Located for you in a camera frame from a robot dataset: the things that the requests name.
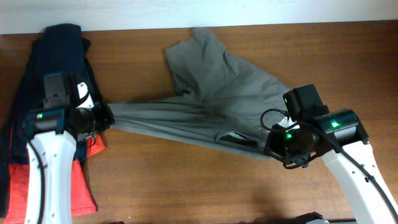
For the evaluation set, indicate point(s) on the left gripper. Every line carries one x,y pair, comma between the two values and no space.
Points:
107,118

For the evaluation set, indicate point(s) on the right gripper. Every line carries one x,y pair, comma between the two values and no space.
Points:
273,147

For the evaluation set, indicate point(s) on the grey shorts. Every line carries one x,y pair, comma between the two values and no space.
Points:
220,102

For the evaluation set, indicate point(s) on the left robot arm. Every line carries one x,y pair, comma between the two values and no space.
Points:
73,110

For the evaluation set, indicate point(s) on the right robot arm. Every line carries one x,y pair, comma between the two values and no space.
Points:
341,141

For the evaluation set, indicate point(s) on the navy blue garment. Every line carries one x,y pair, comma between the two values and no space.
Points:
61,49

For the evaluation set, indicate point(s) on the red mesh garment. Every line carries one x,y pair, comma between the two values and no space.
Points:
82,201

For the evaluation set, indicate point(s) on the black garment with strap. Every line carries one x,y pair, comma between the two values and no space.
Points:
89,74

